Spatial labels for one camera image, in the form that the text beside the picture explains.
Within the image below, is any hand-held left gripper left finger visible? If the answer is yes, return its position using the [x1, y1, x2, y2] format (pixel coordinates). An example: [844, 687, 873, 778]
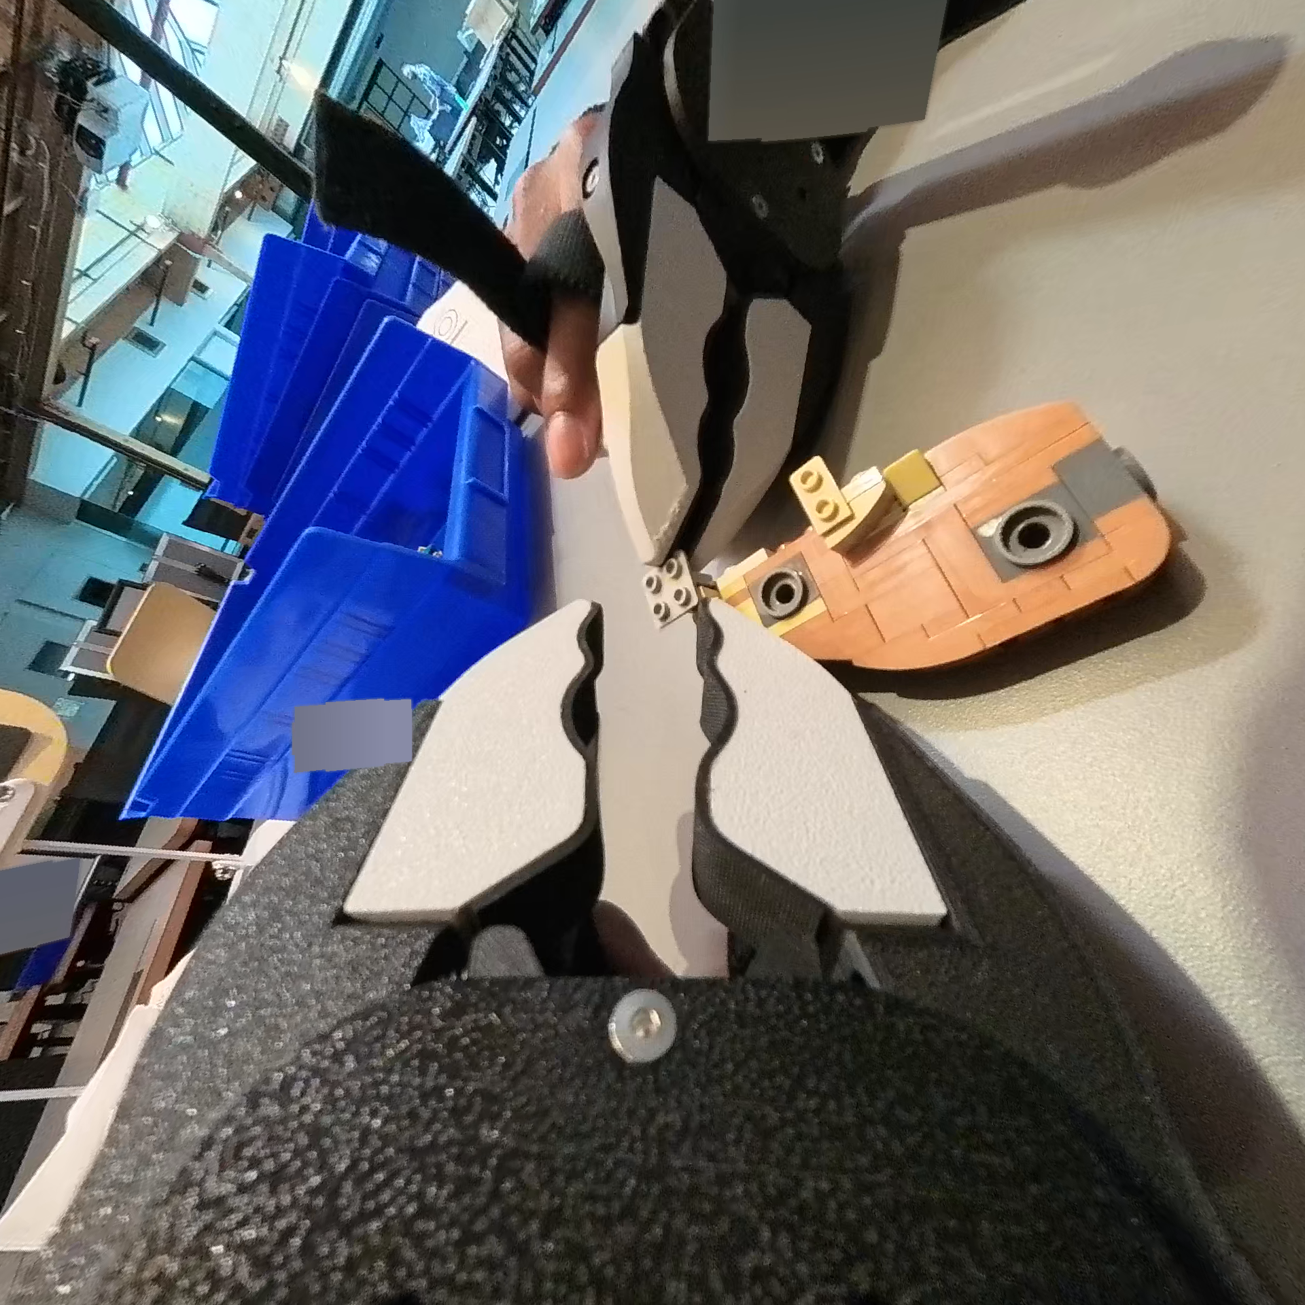
[341, 600, 605, 928]

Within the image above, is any tan wooden chair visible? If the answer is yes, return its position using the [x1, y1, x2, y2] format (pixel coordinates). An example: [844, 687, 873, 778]
[106, 580, 219, 705]
[0, 687, 71, 868]

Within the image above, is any small grey brick plate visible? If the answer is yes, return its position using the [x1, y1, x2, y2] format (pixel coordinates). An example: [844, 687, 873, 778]
[642, 553, 704, 627]

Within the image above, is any orange brick ship model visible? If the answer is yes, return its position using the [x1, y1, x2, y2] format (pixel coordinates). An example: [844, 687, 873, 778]
[712, 400, 1176, 674]

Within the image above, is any person's right hand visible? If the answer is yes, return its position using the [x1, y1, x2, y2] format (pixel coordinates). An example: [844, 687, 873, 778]
[502, 110, 613, 483]

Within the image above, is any black metal pole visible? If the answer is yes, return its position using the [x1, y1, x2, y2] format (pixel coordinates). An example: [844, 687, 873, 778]
[59, 0, 316, 194]

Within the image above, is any grey desk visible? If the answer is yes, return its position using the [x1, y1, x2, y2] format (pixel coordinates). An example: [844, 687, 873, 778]
[0, 9, 1305, 1254]

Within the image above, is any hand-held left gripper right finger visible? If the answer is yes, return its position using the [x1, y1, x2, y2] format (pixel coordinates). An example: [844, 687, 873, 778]
[691, 600, 951, 928]

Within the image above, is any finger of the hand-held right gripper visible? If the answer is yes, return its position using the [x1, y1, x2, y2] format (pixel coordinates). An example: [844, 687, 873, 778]
[594, 180, 733, 561]
[681, 295, 856, 559]

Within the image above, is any blue plastic bin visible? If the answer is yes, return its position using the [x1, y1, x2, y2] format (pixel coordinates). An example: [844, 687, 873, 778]
[207, 202, 460, 510]
[248, 314, 557, 654]
[120, 524, 520, 825]

